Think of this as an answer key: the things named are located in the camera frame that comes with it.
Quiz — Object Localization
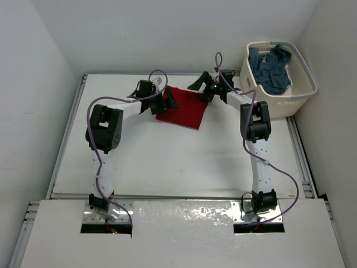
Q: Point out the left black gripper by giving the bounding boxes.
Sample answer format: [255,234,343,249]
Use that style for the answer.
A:
[146,88,178,114]

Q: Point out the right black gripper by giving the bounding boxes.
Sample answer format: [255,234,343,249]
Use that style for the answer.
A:
[189,71,224,102]

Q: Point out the red t shirt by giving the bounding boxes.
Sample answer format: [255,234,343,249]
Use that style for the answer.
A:
[156,86,208,130]

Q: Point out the blue t shirt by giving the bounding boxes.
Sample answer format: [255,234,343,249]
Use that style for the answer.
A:
[248,44,292,95]

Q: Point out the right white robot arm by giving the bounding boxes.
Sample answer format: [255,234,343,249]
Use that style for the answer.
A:
[187,70,277,214]

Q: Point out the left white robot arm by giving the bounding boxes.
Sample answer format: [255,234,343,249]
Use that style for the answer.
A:
[85,79,179,211]

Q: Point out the cream laundry basket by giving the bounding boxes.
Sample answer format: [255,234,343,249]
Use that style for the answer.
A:
[240,41,318,118]

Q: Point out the reflective foil panel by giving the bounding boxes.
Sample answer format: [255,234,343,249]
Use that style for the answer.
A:
[133,200,233,239]

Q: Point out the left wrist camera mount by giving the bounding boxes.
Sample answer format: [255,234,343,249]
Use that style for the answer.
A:
[152,77,162,86]

